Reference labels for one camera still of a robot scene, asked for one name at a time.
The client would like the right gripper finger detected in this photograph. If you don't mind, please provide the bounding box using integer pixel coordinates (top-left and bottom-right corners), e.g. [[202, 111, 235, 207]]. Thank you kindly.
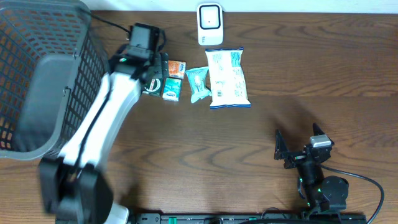
[[274, 129, 289, 160], [312, 123, 335, 146]]

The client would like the orange tissue pack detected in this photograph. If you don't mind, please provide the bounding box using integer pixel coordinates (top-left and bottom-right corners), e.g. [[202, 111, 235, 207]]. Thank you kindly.
[[168, 60, 186, 80]]

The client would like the dark green round-label box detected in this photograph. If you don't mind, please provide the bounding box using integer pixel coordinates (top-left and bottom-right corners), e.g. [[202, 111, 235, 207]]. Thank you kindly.
[[142, 78, 164, 97]]

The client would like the green tissue pack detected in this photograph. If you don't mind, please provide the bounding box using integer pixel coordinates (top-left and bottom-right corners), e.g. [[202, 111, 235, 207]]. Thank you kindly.
[[162, 78, 182, 101]]

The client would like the teal small snack packet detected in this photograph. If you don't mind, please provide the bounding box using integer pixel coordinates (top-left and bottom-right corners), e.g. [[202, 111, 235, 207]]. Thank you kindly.
[[185, 67, 211, 104]]

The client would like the large white snack bag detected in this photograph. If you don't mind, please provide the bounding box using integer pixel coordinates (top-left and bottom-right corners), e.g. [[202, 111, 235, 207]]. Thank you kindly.
[[205, 47, 251, 109]]

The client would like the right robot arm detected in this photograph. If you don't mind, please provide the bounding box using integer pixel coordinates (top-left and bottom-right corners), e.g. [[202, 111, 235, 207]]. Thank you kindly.
[[274, 123, 349, 220]]

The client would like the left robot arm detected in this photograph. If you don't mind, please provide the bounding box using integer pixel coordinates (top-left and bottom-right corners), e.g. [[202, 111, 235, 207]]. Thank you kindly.
[[39, 53, 169, 223]]

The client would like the white barcode scanner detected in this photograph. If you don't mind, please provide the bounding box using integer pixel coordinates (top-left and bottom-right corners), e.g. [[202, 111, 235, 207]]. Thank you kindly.
[[197, 2, 224, 46]]

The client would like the grey plastic mesh basket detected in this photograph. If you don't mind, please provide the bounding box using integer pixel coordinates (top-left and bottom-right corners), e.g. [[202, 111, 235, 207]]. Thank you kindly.
[[1, 0, 108, 160]]

